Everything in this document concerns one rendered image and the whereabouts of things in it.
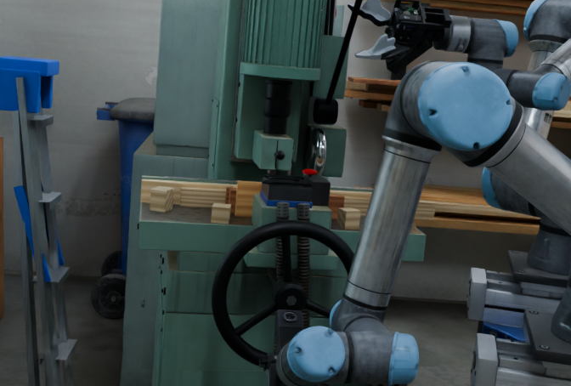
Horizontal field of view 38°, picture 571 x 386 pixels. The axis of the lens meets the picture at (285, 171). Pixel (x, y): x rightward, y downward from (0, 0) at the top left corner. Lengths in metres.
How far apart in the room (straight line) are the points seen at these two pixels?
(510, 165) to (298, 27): 0.69
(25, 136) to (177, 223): 0.93
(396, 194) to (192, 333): 0.63
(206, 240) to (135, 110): 1.92
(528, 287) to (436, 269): 2.50
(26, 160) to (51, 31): 1.79
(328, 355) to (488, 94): 0.42
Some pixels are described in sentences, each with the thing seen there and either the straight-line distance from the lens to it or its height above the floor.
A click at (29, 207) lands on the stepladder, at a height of 0.73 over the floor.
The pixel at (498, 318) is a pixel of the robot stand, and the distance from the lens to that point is 1.99.
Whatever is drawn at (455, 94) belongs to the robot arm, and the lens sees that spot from 1.15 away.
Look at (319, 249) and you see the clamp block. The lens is 1.63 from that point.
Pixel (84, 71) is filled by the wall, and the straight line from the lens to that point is 4.22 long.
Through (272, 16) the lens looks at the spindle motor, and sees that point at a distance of 1.74.
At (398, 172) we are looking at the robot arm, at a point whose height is 1.09.
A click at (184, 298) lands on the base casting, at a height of 0.74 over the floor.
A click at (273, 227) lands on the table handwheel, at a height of 0.94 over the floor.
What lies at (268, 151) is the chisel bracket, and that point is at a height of 1.04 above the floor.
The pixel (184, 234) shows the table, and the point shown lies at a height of 0.88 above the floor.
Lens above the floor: 1.27
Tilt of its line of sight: 9 degrees down
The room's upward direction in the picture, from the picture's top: 5 degrees clockwise
